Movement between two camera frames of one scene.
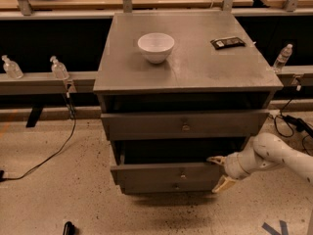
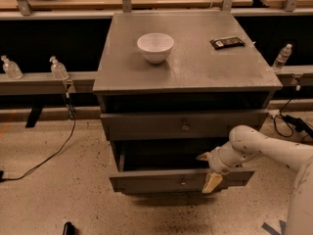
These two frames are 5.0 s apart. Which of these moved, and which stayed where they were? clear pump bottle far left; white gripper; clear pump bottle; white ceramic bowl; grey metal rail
Moved: white gripper
Stayed: clear pump bottle far left; white ceramic bowl; grey metal rail; clear pump bottle
